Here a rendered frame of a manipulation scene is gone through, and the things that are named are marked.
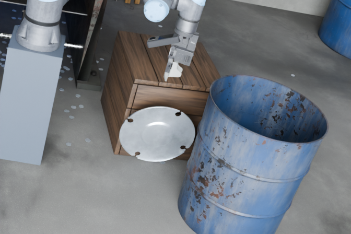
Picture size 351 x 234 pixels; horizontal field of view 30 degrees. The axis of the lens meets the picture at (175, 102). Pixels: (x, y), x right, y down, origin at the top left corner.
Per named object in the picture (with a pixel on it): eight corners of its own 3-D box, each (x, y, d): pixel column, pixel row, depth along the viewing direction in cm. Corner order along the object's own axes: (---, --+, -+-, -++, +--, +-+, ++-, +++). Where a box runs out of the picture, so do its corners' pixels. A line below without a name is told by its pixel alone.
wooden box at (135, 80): (203, 162, 269) (229, 90, 252) (114, 154, 257) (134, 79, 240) (180, 108, 302) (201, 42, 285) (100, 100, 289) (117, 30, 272)
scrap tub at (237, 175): (296, 257, 233) (349, 149, 210) (185, 252, 220) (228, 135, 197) (260, 182, 268) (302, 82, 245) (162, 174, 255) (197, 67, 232)
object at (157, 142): (163, 169, 264) (163, 171, 264) (104, 141, 251) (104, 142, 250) (210, 126, 250) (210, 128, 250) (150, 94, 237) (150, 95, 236)
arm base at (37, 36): (58, 55, 218) (63, 28, 213) (12, 46, 215) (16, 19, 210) (61, 36, 231) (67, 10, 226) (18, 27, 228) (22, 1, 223)
